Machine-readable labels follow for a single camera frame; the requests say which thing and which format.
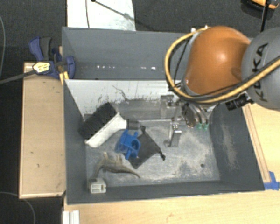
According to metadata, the black brush with white handle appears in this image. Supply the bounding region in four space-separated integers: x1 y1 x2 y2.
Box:
77 101 129 148

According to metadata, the blue plastic part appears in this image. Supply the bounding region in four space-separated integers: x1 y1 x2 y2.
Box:
115 129 141 161

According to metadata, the black cloth pouch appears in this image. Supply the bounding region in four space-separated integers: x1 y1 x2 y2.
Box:
128 125 167 169

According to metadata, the pale wood board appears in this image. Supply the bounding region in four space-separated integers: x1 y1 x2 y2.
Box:
18 62 67 199

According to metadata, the grey metal bin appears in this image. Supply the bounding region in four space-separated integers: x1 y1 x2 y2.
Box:
61 26 266 205

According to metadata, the brown toy dinosaur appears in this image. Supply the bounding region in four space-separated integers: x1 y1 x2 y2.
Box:
92 151 141 179

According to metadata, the black cylinder on white bracket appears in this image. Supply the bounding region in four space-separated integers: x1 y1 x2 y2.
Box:
210 96 254 117

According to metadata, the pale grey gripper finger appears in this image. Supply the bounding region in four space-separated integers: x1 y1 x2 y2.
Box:
160 95 178 119
163 123 183 148

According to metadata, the small white box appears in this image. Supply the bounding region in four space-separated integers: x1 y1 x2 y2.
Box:
88 177 107 194

